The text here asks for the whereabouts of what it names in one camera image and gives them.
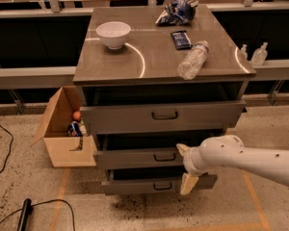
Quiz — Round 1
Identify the small clear sanitizer bottle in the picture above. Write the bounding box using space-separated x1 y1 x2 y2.
241 44 248 59

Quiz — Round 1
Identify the grey metal rail shelf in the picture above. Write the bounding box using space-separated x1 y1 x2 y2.
0 1 289 90

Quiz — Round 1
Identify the grey drawer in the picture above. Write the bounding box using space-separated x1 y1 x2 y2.
92 129 230 171
100 165 219 196
81 101 245 135

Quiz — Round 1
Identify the crumpled blue chip bag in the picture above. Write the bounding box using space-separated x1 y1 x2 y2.
155 0 198 26

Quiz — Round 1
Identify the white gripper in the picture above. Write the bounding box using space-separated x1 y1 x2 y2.
176 143 205 195

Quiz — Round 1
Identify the large clear sanitizer bottle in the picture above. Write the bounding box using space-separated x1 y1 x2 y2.
250 42 268 65

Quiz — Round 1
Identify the orange fruit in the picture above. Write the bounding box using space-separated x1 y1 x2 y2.
71 111 81 122

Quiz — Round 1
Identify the cardboard box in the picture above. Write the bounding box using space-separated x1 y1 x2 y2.
32 86 96 167

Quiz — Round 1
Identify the grey bottom drawer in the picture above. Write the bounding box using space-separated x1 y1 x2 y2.
100 165 219 196

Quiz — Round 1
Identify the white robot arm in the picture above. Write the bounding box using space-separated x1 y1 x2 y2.
176 135 289 195

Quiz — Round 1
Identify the clear plastic water bottle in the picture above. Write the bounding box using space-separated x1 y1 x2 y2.
177 40 209 80

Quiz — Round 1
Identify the grey drawer cabinet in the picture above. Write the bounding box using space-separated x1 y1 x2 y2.
72 5 257 137

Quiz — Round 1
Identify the white ceramic bowl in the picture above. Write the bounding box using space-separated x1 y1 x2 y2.
96 21 131 50

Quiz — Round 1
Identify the blue soda can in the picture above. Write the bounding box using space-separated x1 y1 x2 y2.
67 121 82 137

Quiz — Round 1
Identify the grey top drawer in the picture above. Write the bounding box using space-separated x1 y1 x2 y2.
81 101 245 135

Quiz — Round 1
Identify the dark blue snack bar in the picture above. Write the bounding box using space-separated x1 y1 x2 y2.
171 31 192 50

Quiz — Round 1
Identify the black floor cable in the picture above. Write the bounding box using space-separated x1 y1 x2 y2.
0 115 14 180

